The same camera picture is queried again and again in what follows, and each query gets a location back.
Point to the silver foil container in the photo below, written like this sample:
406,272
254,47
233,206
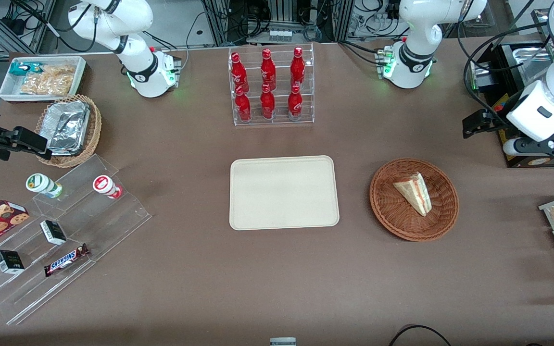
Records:
68,127

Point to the white rectangular snack bin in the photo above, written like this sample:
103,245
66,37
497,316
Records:
7,89

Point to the clear acrylic stepped shelf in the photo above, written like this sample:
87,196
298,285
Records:
113,226

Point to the red cola bottle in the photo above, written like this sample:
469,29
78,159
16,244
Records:
297,67
268,105
268,69
238,72
243,108
295,105

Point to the red label yogurt cup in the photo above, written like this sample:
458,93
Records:
104,185

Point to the white power strip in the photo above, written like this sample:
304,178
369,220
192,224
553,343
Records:
280,34

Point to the green label yogurt cup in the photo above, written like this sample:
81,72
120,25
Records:
41,184

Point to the black food warmer appliance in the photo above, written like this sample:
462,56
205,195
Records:
503,62

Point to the clear bag of chips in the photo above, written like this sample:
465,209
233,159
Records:
51,79

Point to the clear acrylic bottle rack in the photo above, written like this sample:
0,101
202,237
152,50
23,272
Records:
279,122

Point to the brown round wicker basket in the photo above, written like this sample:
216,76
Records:
392,216

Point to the beige plastic tray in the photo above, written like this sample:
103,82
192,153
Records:
284,192

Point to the triangular sandwich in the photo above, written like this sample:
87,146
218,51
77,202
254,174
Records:
414,192

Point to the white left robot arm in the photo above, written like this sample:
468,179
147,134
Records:
414,29

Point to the Snickers chocolate bar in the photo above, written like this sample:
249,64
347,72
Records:
65,259

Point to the small black box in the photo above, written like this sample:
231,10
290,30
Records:
9,262
53,232

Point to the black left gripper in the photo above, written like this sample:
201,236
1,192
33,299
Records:
493,118

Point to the teal snack packet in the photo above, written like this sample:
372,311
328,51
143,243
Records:
22,68

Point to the small grey white device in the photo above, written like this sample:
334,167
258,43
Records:
283,341

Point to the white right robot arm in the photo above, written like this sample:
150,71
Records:
113,29

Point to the light wicker basket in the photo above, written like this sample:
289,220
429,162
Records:
95,125

